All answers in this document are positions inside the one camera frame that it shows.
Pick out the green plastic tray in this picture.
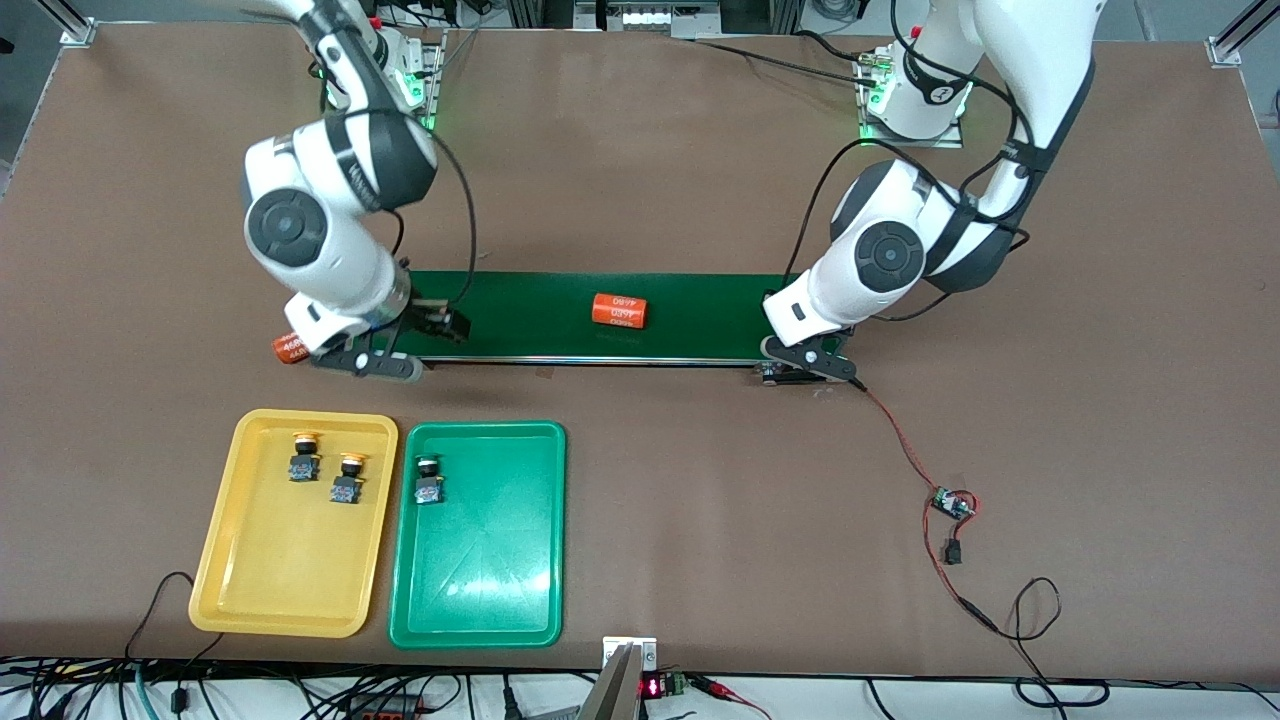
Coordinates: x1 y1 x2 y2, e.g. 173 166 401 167
388 421 567 650

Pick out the green conveyor belt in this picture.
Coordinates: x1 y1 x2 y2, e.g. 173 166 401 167
347 268 846 386

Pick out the yellow plastic tray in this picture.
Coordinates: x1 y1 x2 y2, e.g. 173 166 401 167
188 408 400 639

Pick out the aluminium equipment rack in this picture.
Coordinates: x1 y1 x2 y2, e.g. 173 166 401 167
505 0 801 39

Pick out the red terminal block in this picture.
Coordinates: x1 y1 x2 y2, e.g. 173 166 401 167
345 695 431 720

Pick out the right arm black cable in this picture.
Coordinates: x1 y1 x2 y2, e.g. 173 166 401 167
385 130 479 306

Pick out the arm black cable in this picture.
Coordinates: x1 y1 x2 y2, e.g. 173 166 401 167
385 130 479 306
795 0 1033 323

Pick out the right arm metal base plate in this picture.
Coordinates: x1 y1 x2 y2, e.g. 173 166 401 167
330 30 446 139

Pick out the thin black cable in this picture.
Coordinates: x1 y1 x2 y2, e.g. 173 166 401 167
125 571 226 663

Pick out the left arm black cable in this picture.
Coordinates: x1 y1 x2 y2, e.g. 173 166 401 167
795 0 1033 323

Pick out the grey metal camera bracket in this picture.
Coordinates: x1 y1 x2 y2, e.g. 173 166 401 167
575 636 659 720

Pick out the black base power cable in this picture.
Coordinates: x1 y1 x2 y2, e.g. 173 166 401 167
690 30 881 89

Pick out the aluminium corner post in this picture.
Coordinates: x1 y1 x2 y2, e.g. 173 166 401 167
40 0 98 48
1205 0 1280 69

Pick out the red probe wire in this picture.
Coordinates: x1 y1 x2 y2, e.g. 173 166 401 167
690 675 771 720

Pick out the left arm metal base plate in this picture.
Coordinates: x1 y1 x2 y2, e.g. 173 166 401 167
858 50 966 149

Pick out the tangled cable bundle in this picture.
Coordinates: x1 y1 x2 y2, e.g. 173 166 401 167
0 655 601 720

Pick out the looped black cable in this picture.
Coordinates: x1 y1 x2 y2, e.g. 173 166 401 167
985 577 1111 709

